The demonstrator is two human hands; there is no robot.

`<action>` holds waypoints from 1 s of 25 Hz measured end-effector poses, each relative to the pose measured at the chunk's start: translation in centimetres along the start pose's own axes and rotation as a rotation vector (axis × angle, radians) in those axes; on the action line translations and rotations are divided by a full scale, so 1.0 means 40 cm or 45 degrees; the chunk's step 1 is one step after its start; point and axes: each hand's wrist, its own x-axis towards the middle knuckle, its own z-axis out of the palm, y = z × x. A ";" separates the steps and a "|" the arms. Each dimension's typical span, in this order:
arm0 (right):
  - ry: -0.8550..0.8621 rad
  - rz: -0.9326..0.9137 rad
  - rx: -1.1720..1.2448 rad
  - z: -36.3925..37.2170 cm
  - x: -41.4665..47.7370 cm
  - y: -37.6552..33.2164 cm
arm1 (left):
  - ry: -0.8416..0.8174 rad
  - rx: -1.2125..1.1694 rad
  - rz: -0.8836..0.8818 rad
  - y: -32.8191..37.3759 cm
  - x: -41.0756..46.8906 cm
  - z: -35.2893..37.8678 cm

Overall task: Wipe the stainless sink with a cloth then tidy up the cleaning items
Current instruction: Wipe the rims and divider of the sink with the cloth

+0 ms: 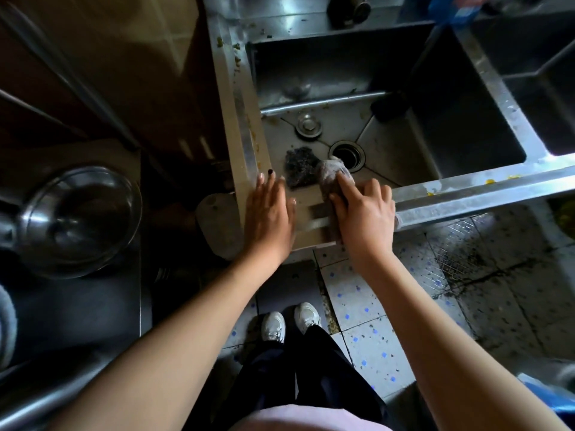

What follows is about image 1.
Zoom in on yellow-green waste bag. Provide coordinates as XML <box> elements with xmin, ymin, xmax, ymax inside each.
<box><xmin>555</xmin><ymin>197</ymin><xmax>575</xmax><ymax>241</ymax></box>

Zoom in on person's white shoe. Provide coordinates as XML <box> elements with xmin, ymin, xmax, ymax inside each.
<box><xmin>294</xmin><ymin>302</ymin><xmax>322</xmax><ymax>335</ymax></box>
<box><xmin>260</xmin><ymin>311</ymin><xmax>286</xmax><ymax>344</ymax></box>

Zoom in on metal sink stopper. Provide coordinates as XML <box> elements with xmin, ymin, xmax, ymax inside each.
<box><xmin>295</xmin><ymin>113</ymin><xmax>323</xmax><ymax>141</ymax></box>

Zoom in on person's left hand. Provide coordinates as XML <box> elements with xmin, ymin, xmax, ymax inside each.
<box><xmin>242</xmin><ymin>168</ymin><xmax>297</xmax><ymax>266</ymax></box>

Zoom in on person's left white shoe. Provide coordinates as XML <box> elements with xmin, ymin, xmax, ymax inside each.
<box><xmin>260</xmin><ymin>311</ymin><xmax>286</xmax><ymax>344</ymax></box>

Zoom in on black rectangular sponge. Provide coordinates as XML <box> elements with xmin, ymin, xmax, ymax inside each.
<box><xmin>370</xmin><ymin>90</ymin><xmax>410</xmax><ymax>123</ymax></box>

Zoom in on person's right hand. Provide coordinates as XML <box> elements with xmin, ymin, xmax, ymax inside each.
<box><xmin>329</xmin><ymin>172</ymin><xmax>396</xmax><ymax>268</ymax></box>

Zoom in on small shiny metal bowl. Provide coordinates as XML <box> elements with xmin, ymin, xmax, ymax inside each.
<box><xmin>16</xmin><ymin>165</ymin><xmax>144</xmax><ymax>280</ymax></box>

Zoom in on curved steel faucet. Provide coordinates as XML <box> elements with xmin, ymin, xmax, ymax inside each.
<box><xmin>326</xmin><ymin>0</ymin><xmax>373</xmax><ymax>28</ymax></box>

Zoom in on stainless steel double sink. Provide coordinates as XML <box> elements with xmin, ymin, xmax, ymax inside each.
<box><xmin>202</xmin><ymin>0</ymin><xmax>575</xmax><ymax>252</ymax></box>

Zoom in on blue plastic bag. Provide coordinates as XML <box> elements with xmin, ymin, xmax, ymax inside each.
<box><xmin>516</xmin><ymin>372</ymin><xmax>575</xmax><ymax>427</ymax></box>

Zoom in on blue dish soap bottle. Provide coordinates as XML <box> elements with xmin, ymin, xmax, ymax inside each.
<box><xmin>426</xmin><ymin>0</ymin><xmax>488</xmax><ymax>25</ymax></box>

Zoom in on person's left forearm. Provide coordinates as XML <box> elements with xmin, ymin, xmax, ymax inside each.
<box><xmin>47</xmin><ymin>251</ymin><xmax>279</xmax><ymax>431</ymax></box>

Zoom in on black steel wool scourer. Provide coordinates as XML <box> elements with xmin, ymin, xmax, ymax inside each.
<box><xmin>283</xmin><ymin>146</ymin><xmax>322</xmax><ymax>190</ymax></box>

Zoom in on person's right forearm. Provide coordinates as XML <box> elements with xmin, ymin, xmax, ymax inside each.
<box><xmin>355</xmin><ymin>255</ymin><xmax>571</xmax><ymax>431</ymax></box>

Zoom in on person's pink shirt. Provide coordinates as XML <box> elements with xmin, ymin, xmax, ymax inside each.
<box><xmin>229</xmin><ymin>403</ymin><xmax>394</xmax><ymax>431</ymax></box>

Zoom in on metal floor drain grate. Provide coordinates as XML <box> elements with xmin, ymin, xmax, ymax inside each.
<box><xmin>433</xmin><ymin>219</ymin><xmax>486</xmax><ymax>274</ymax></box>

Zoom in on person's right white shoe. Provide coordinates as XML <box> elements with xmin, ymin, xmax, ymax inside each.
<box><xmin>294</xmin><ymin>302</ymin><xmax>322</xmax><ymax>335</ymax></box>

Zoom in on person's dark trousers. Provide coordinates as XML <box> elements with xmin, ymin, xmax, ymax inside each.
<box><xmin>211</xmin><ymin>325</ymin><xmax>389</xmax><ymax>431</ymax></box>

